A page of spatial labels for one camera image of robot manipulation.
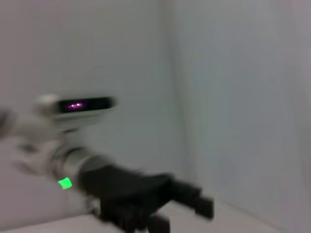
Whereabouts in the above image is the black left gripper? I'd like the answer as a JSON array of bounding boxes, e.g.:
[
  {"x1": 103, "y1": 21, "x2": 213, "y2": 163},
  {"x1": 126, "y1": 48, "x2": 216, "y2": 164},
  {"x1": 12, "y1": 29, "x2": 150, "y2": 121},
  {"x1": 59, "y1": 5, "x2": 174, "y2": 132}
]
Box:
[{"x1": 75, "y1": 165, "x2": 177, "y2": 233}]

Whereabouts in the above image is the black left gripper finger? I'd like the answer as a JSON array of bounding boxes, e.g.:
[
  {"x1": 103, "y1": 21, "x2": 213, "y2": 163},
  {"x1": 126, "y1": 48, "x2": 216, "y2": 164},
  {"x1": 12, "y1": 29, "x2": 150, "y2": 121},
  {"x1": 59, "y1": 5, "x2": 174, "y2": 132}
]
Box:
[{"x1": 170, "y1": 178, "x2": 215, "y2": 219}]

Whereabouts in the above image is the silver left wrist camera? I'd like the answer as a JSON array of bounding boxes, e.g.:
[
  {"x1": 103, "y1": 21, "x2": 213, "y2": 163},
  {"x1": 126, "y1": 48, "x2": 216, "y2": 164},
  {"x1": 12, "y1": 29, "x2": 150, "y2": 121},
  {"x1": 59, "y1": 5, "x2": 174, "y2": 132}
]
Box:
[{"x1": 33, "y1": 94, "x2": 119, "y2": 133}]

